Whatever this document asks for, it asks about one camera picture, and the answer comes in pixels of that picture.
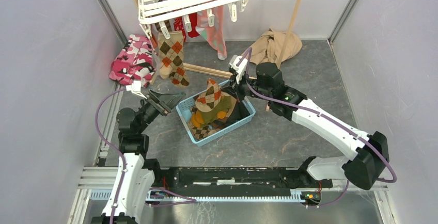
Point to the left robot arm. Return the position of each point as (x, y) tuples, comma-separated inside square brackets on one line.
[(135, 174)]

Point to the beige crumpled cloth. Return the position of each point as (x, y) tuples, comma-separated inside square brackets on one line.
[(267, 48)]

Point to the argyle patterned sock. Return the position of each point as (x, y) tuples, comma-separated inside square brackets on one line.
[(171, 55), (210, 98)]

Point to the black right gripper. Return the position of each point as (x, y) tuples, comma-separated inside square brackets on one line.
[(236, 89)]

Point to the white plastic clip hanger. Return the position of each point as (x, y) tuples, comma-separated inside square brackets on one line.
[(151, 12)]

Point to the pink camouflage cloth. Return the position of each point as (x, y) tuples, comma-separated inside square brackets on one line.
[(134, 62)]

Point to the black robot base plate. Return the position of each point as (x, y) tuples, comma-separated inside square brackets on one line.
[(234, 184)]

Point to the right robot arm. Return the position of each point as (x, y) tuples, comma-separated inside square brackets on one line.
[(364, 156)]

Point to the red snowflake sock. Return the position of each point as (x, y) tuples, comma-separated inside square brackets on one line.
[(179, 25)]

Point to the light blue plastic basket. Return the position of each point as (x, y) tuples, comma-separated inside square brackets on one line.
[(184, 111)]

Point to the wooden hanger stand frame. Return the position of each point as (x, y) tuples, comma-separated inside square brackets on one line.
[(224, 74)]

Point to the pink sock with green print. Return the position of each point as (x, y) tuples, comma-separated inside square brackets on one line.
[(213, 34)]

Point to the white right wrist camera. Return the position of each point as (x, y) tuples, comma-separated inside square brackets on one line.
[(238, 65)]

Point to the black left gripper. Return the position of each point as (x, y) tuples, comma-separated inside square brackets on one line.
[(163, 103)]

